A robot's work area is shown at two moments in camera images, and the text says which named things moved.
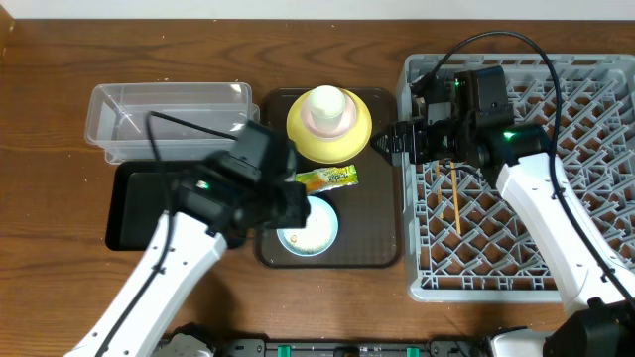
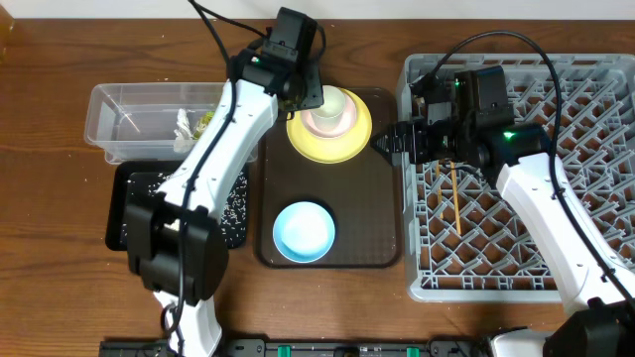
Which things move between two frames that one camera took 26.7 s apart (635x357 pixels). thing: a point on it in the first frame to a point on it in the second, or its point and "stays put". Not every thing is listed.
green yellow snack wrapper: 322,178 to 204,122
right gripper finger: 397,139 stays put
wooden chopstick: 455,196 stays put
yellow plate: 329,150 stays put
